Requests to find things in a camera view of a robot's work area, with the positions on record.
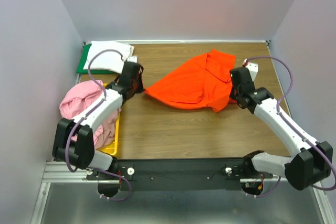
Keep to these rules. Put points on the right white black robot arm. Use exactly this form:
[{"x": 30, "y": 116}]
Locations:
[{"x": 309, "y": 161}]

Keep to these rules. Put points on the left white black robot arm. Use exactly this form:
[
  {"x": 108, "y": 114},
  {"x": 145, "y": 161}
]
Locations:
[{"x": 74, "y": 143}]

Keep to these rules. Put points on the pink crumpled t-shirt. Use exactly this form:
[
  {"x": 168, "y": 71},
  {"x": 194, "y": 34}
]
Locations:
[{"x": 79, "y": 98}]

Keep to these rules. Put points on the mauve crumpled t-shirt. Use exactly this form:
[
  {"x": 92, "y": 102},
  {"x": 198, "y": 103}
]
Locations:
[{"x": 108, "y": 130}]

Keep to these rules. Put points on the orange t-shirt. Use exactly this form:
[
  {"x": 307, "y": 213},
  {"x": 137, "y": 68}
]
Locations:
[{"x": 202, "y": 82}]

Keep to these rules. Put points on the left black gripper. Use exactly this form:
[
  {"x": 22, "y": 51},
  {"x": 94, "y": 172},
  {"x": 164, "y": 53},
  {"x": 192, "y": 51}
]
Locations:
[{"x": 140, "y": 88}]

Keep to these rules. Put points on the white folded t-shirt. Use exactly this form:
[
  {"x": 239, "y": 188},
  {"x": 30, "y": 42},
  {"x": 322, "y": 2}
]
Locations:
[{"x": 111, "y": 60}]

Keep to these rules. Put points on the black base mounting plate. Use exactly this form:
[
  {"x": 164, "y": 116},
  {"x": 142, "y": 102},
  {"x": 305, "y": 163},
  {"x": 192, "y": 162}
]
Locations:
[{"x": 176, "y": 175}]

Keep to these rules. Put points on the yellow plastic bin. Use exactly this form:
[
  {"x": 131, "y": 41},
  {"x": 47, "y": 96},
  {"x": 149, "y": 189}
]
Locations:
[{"x": 113, "y": 147}]

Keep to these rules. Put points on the aluminium frame rail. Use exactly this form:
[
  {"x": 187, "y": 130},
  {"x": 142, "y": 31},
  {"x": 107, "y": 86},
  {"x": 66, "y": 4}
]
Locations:
[{"x": 66, "y": 197}]

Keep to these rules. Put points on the green folded t-shirt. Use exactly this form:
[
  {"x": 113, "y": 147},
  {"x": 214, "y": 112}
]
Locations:
[{"x": 82, "y": 61}]

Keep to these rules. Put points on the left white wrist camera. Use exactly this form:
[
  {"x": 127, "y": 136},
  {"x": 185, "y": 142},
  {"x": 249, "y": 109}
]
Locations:
[{"x": 131, "y": 59}]

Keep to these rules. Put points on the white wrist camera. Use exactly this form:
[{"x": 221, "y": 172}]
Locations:
[
  {"x": 252, "y": 68},
  {"x": 131, "y": 59}
]

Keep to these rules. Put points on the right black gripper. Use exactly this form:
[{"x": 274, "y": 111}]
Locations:
[{"x": 232, "y": 93}]

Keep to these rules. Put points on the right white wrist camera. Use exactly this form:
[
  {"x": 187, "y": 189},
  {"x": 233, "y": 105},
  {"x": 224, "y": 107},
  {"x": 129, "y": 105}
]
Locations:
[{"x": 252, "y": 68}]

